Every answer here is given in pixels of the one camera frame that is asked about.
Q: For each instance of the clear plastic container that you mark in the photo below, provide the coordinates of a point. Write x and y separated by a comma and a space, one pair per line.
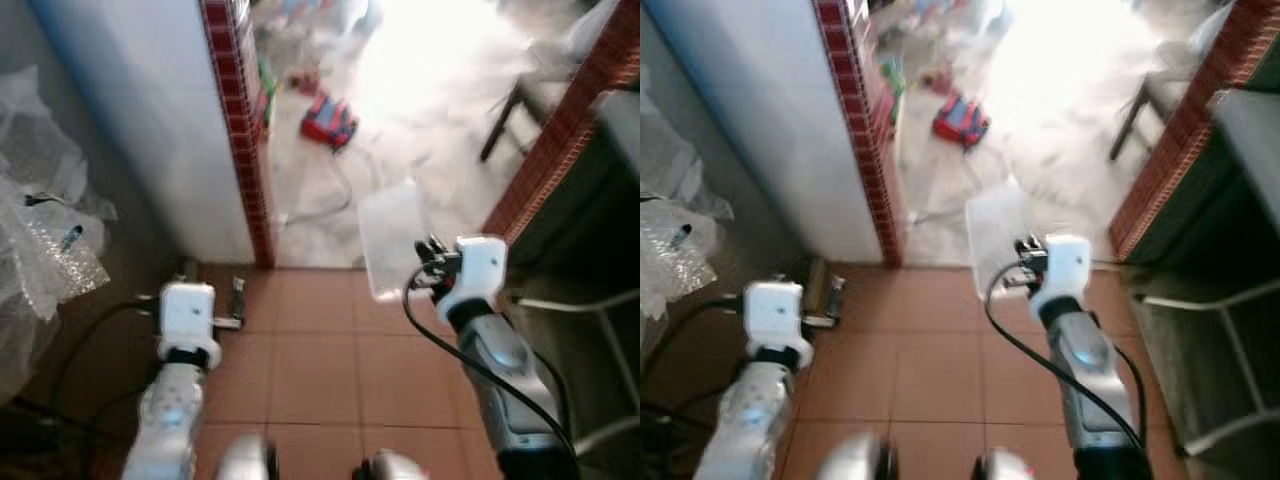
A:
996, 240
392, 240

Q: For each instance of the robot left leg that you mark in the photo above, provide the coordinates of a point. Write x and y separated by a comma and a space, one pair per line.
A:
245, 460
855, 460

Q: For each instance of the robot leg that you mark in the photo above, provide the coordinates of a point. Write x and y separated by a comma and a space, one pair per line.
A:
1005, 468
245, 460
390, 468
855, 460

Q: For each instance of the robot right leg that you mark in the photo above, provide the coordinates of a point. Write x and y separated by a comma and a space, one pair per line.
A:
390, 468
1005, 468

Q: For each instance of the white metal rack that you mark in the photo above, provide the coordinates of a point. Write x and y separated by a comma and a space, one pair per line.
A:
1215, 298
575, 302

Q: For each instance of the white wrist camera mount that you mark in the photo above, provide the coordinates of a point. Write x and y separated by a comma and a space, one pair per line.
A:
188, 315
776, 318
480, 268
1066, 268

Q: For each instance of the grey countertop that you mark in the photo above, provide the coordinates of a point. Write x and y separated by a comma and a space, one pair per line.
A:
620, 125
1250, 140

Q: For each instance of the crumpled clear plastic bag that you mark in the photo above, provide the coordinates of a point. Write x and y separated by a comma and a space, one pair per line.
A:
665, 160
30, 140

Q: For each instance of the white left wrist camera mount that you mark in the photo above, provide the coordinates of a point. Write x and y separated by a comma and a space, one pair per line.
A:
188, 315
776, 318

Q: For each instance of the dark chair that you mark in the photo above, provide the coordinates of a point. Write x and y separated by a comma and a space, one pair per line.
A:
525, 100
1150, 100

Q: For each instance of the bubble wrap sheet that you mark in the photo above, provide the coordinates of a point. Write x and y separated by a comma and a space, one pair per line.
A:
670, 250
60, 265

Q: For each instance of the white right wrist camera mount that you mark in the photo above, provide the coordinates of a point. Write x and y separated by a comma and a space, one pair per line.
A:
1066, 268
480, 268

